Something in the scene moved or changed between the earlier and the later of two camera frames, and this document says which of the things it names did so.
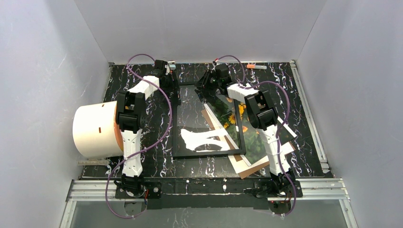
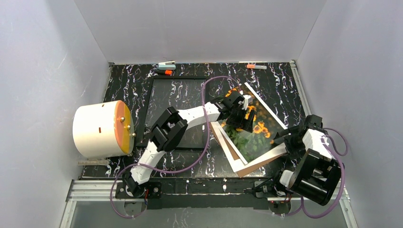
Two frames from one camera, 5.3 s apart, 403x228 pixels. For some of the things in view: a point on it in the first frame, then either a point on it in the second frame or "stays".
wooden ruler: x=94 y=162 stays
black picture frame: x=242 y=152 to x=179 y=93
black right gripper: x=204 y=86 to x=290 y=138
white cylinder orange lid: x=96 y=132 stays
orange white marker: x=257 y=67 stays
